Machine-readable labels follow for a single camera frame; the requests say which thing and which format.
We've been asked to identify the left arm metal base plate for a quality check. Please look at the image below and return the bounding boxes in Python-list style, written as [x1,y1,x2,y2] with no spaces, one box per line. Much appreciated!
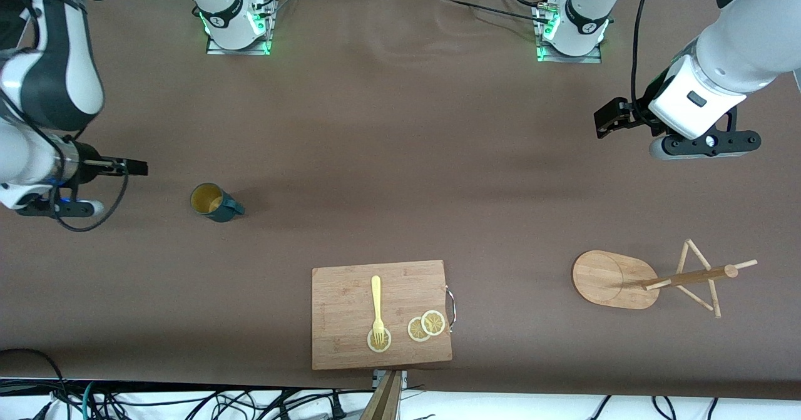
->
[534,4,603,64]

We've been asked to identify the dark teal cup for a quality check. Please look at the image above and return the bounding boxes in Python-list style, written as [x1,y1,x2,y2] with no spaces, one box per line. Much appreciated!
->
[190,182,246,223]

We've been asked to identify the wooden post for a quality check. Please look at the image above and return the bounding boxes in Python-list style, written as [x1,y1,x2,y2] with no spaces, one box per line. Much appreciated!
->
[360,371,402,420]

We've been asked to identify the brown table cover sheet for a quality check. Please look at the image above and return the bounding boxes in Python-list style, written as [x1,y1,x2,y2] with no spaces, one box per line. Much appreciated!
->
[0,0,801,401]

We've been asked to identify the wooden cutting board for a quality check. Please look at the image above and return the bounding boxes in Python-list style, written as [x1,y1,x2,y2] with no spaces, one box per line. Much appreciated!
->
[311,259,454,371]

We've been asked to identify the wooden cup rack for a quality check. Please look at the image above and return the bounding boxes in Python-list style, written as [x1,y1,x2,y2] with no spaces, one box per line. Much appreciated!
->
[571,238,758,319]

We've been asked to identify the yellow plastic fork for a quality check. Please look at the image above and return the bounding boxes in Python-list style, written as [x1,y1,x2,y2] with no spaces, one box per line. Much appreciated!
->
[370,275,386,347]

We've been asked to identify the metal bracket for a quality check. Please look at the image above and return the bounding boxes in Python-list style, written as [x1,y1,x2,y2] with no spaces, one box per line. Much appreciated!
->
[372,369,408,391]

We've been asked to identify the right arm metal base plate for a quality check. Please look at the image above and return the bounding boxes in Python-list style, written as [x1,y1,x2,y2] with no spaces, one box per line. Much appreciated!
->
[205,0,277,56]

